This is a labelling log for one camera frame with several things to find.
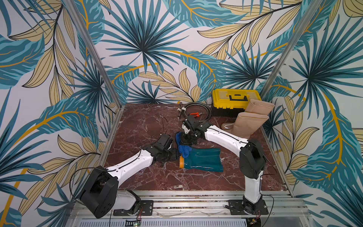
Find blue grey cloth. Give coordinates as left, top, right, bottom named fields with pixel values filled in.
left=175, top=132, right=192, bottom=159

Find teal rubber boot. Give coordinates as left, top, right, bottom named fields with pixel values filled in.
left=179, top=148, right=224, bottom=173

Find beige boot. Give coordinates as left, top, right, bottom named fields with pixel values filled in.
left=222, top=112, right=269, bottom=139
left=221, top=99, right=276, bottom=130

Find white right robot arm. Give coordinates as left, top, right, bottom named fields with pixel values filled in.
left=176, top=116, right=267, bottom=215

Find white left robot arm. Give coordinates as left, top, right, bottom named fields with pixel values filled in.
left=79, top=133, right=179, bottom=218

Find yellow black toolbox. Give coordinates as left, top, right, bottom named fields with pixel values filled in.
left=211, top=89, right=261, bottom=117

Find red handled pliers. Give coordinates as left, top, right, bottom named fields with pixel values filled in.
left=189, top=112, right=205, bottom=117

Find coiled black cable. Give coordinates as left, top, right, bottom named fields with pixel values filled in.
left=177, top=102, right=213, bottom=122

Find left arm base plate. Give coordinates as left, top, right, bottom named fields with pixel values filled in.
left=113, top=200, right=154, bottom=216

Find aluminium front rail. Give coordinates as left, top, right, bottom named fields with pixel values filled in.
left=66, top=190, right=315, bottom=227

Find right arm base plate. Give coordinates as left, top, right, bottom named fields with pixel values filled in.
left=226, top=199, right=269, bottom=216

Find right aluminium frame post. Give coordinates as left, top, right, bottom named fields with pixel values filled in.
left=260, top=0, right=323, bottom=99

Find aluminium frame post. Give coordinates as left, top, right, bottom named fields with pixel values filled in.
left=260, top=0, right=323, bottom=99
left=64, top=0, right=122, bottom=109

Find left aluminium frame post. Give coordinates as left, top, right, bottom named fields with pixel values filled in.
left=64, top=0, right=122, bottom=109

